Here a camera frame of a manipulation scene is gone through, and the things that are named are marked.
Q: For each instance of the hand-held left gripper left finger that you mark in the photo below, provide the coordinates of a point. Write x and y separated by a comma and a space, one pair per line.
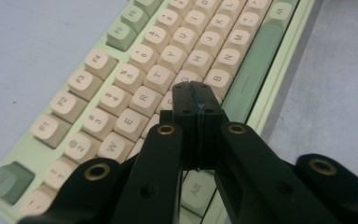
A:
155, 174

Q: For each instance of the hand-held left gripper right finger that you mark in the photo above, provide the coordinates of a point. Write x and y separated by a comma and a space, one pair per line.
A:
254, 180

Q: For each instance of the green and cream mechanical keyboard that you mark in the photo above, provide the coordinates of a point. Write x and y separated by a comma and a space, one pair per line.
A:
155, 53

